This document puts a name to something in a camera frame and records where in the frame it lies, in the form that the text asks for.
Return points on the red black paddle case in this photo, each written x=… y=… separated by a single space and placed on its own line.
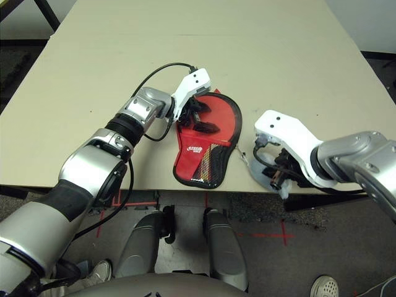
x=222 y=117

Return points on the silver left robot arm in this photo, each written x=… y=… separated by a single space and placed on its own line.
x=92 y=173

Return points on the white mesh bystander shoe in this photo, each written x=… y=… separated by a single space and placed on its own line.
x=325 y=287

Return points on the black metal table leg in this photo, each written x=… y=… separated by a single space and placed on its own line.
x=51 y=14

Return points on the grey robot right thigh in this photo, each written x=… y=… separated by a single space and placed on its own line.
x=224 y=247

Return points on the grey robot thigh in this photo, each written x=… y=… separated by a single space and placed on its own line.
x=224 y=247
x=137 y=247

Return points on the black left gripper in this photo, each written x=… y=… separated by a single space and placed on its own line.
x=189 y=113

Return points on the grey robot torso shell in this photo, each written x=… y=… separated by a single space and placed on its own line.
x=154 y=289

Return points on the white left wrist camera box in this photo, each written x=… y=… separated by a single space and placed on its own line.
x=190 y=83

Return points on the black table frame bar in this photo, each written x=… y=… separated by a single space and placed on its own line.
x=325 y=201

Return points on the white bystander sneaker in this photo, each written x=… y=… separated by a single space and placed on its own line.
x=102 y=270

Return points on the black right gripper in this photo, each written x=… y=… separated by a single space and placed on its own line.
x=289 y=164

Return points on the grey robot left thigh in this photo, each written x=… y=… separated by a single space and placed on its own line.
x=137 y=247

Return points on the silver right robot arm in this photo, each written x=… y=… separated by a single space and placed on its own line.
x=355 y=148

